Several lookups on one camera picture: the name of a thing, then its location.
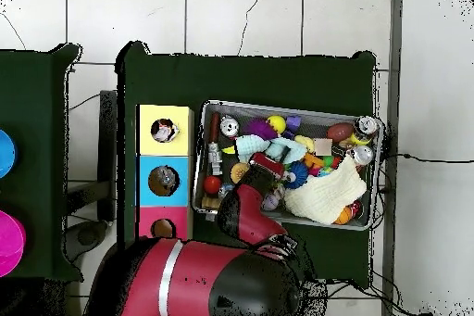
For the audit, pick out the blue puffer ball with eyes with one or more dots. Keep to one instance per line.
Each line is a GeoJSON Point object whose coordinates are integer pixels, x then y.
{"type": "Point", "coordinates": [298, 175]}

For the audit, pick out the light teal cloth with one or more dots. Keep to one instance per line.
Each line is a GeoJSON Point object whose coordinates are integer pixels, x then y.
{"type": "Point", "coordinates": [251, 145]}

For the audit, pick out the plain wooden cube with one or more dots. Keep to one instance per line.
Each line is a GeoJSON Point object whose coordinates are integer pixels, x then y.
{"type": "Point", "coordinates": [323, 146]}

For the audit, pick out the cream knitted cloth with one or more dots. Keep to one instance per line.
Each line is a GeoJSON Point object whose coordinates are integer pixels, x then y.
{"type": "Point", "coordinates": [326, 193]}

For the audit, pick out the colourful patterned cloth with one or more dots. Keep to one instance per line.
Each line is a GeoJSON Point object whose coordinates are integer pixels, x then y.
{"type": "Point", "coordinates": [164, 130]}

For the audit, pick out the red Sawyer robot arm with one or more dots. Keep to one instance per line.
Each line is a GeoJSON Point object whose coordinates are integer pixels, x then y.
{"type": "Point", "coordinates": [200, 279]}

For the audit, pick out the wooden box with three holes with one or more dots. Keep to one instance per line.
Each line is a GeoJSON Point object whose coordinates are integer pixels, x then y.
{"type": "Point", "coordinates": [174, 197]}

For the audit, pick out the yellow ball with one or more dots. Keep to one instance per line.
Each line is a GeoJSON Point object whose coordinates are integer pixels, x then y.
{"type": "Point", "coordinates": [357, 140]}
{"type": "Point", "coordinates": [277, 124]}

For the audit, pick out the white baseball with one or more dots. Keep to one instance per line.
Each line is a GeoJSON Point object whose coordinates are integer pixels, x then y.
{"type": "Point", "coordinates": [270, 202]}

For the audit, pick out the purple spiky ball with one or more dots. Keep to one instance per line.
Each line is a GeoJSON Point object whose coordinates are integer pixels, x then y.
{"type": "Point", "coordinates": [259, 128]}

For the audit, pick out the dark green table cloth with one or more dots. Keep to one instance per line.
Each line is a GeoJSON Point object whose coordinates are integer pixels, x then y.
{"type": "Point", "coordinates": [37, 108]}
{"type": "Point", "coordinates": [259, 82]}

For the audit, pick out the orange toy basketball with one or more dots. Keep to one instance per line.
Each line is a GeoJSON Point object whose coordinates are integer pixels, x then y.
{"type": "Point", "coordinates": [342, 216]}

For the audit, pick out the grey stand base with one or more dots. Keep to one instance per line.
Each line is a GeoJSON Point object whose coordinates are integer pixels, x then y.
{"type": "Point", "coordinates": [87, 236]}

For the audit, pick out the blue round bowl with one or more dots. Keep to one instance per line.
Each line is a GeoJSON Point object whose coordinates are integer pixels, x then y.
{"type": "Point", "coordinates": [5, 154]}

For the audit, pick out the magenta round bowl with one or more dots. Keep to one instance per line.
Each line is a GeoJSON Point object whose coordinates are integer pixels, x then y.
{"type": "Point", "coordinates": [9, 242]}

